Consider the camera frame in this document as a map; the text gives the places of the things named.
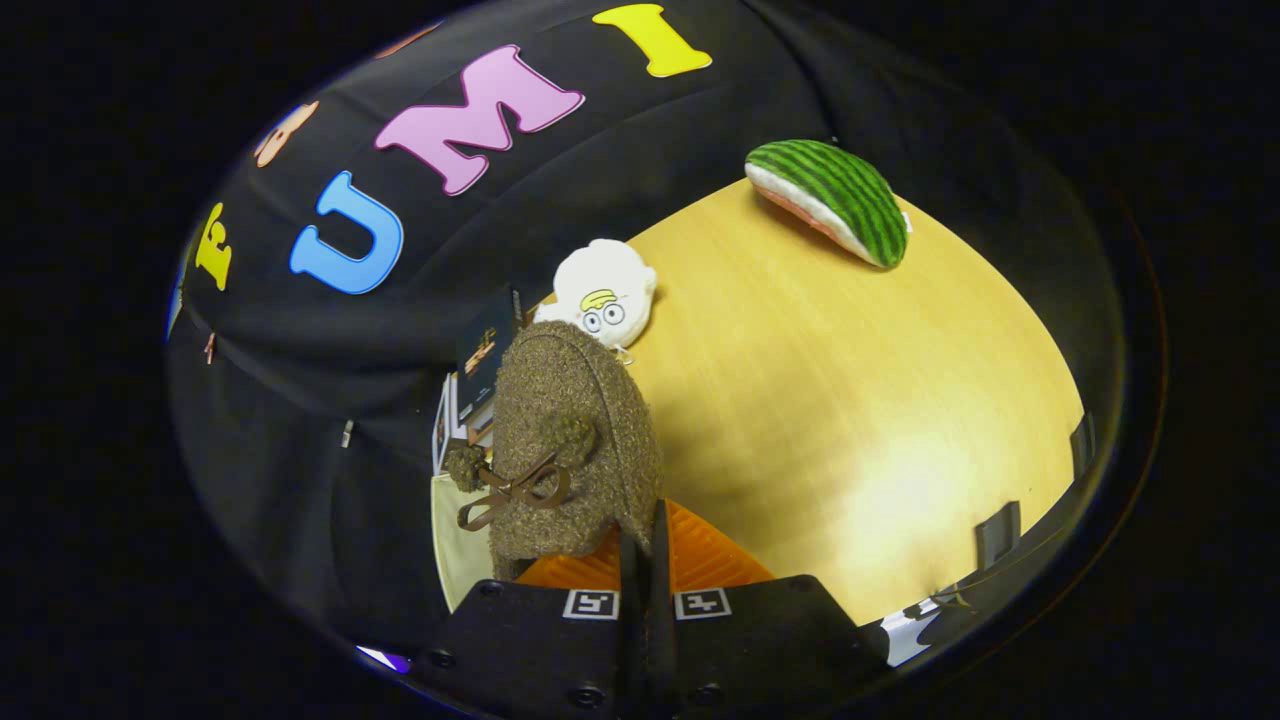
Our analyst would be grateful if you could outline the grey fabric storage box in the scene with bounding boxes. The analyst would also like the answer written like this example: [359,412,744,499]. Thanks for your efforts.
[431,473,498,613]

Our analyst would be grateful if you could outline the white portrait book box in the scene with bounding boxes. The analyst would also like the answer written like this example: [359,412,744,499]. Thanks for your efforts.
[431,385,463,473]

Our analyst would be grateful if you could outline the black backdrop cloth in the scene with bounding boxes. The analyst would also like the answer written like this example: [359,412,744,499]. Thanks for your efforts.
[164,0,1131,666]

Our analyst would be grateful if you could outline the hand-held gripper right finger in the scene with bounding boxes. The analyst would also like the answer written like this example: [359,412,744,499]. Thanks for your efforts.
[650,499,891,720]

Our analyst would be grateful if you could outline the white plush toy with eyes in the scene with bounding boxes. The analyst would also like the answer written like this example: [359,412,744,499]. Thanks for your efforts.
[532,238,659,365]

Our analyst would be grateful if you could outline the brown fuzzy slipper shoe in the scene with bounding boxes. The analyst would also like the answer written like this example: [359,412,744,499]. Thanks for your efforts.
[444,320,664,583]

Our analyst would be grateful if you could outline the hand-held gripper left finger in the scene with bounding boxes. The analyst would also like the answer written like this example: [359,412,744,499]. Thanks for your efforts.
[413,528,649,720]

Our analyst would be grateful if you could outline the watermelon slice plush toy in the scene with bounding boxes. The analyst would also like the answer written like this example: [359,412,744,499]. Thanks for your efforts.
[744,139,912,270]

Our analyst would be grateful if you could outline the dark hardcover book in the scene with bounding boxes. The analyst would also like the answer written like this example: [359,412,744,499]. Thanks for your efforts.
[455,288,523,423]

